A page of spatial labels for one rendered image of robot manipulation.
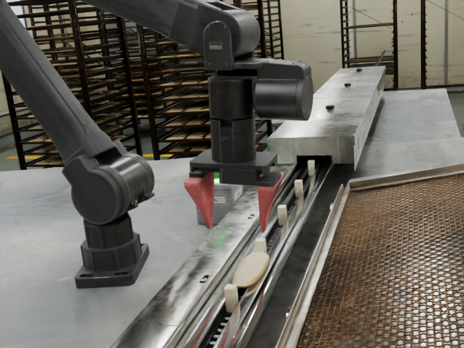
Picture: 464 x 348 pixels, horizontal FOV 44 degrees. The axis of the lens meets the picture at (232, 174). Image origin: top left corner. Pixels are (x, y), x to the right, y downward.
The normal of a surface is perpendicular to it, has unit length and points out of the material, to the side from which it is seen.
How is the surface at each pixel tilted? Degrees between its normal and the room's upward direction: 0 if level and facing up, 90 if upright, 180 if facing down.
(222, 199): 90
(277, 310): 0
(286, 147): 90
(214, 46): 90
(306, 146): 90
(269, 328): 0
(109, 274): 0
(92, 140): 57
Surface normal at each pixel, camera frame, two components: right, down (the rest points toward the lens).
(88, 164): 0.73, -0.51
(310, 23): -0.34, 0.29
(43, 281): -0.09, -0.96
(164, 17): -0.57, 0.23
